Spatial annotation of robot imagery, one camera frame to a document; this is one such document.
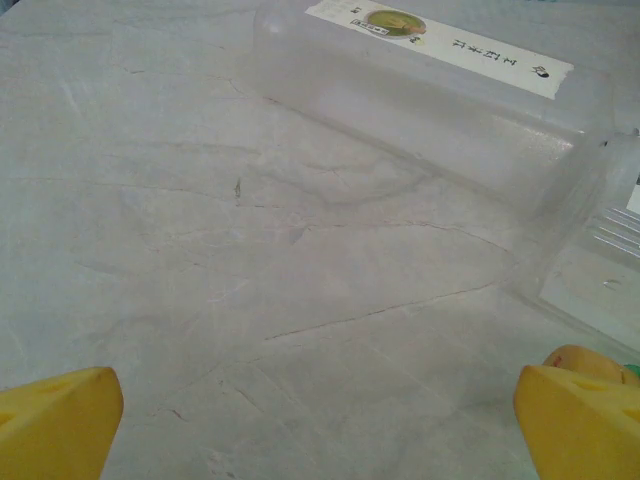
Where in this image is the frosted bottle white label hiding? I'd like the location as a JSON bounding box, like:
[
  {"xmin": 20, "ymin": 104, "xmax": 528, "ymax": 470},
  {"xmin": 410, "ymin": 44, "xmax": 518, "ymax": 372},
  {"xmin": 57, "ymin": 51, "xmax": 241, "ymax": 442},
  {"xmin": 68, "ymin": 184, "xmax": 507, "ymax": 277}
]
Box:
[{"xmin": 252, "ymin": 0, "xmax": 640, "ymax": 364}]

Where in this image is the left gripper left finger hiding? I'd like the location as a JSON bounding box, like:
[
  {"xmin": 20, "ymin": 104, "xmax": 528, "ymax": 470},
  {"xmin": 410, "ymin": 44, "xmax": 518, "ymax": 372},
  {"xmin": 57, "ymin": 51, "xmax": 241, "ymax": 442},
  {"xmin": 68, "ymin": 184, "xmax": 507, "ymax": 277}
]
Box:
[{"xmin": 0, "ymin": 366, "xmax": 125, "ymax": 480}]

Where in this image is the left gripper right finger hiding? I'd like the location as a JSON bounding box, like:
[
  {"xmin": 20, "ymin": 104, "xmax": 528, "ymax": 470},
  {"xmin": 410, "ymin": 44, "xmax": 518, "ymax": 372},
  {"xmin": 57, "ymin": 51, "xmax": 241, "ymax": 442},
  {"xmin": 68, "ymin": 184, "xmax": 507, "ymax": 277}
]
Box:
[{"xmin": 514, "ymin": 363, "xmax": 640, "ymax": 480}]

